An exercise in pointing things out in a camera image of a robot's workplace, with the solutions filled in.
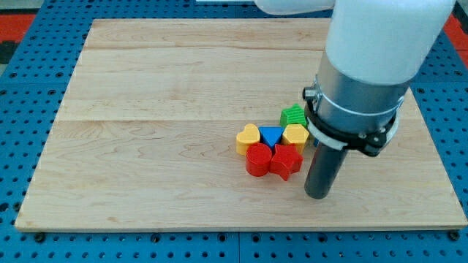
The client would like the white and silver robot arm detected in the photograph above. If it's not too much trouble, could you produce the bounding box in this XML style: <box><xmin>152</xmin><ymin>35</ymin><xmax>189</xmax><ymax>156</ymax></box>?
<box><xmin>255</xmin><ymin>0</ymin><xmax>455</xmax><ymax>156</ymax></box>

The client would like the yellow heart block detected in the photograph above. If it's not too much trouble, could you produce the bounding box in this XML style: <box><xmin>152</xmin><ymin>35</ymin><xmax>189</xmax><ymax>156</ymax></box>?
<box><xmin>235</xmin><ymin>123</ymin><xmax>260</xmax><ymax>156</ymax></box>

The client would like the red cylinder block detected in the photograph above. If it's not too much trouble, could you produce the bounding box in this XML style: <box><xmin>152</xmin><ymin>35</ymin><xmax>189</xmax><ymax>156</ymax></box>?
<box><xmin>246</xmin><ymin>143</ymin><xmax>273</xmax><ymax>177</ymax></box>

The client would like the blue triangle block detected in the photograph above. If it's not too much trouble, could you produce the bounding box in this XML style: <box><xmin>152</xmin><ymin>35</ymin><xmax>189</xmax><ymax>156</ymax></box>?
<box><xmin>259</xmin><ymin>126</ymin><xmax>284</xmax><ymax>150</ymax></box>

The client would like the yellow hexagon block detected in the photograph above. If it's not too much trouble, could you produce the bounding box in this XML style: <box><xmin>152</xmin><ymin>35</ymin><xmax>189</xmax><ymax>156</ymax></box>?
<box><xmin>281</xmin><ymin>124</ymin><xmax>310</xmax><ymax>154</ymax></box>

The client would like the red star block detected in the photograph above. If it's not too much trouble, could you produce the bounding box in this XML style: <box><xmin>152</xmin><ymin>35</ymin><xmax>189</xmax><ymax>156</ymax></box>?
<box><xmin>269</xmin><ymin>144</ymin><xmax>303</xmax><ymax>181</ymax></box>

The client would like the green star block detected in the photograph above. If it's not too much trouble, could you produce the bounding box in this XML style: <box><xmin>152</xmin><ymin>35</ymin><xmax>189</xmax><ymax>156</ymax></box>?
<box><xmin>279</xmin><ymin>104</ymin><xmax>307</xmax><ymax>128</ymax></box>

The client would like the light wooden board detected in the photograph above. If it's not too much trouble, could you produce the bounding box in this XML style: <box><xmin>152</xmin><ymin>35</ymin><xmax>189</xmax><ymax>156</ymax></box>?
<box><xmin>15</xmin><ymin>18</ymin><xmax>467</xmax><ymax>233</ymax></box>

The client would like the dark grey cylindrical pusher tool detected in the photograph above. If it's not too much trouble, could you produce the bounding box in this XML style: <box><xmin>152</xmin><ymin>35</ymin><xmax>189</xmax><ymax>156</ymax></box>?
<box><xmin>304</xmin><ymin>142</ymin><xmax>348</xmax><ymax>199</ymax></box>

